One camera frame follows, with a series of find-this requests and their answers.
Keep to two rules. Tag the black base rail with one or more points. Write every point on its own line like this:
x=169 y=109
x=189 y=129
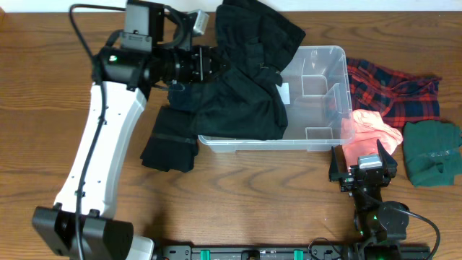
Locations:
x=315 y=251

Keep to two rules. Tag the clear plastic storage container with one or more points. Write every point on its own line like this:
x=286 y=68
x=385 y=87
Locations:
x=320 y=99

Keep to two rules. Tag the small black garment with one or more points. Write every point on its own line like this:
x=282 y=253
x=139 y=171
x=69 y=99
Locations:
x=172 y=144

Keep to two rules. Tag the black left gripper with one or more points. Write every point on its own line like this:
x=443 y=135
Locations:
x=198 y=72

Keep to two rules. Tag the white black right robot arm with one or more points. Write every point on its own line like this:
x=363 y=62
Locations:
x=380 y=223

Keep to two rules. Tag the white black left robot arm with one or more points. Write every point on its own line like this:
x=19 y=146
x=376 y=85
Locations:
x=155 y=45

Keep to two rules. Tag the dark green garment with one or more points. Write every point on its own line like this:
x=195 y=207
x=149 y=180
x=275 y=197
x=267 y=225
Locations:
x=432 y=153

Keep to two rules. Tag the large black garment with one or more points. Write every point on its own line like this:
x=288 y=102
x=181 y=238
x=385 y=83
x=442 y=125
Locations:
x=256 y=43

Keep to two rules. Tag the red black plaid shirt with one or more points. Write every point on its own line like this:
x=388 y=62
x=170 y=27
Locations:
x=398 y=97

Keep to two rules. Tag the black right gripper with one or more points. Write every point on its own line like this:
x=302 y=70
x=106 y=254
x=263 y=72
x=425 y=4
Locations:
x=346 y=183

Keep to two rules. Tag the pink garment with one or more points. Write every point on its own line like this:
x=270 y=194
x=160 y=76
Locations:
x=368 y=127

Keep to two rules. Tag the white label sticker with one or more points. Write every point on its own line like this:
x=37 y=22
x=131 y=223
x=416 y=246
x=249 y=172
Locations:
x=283 y=91

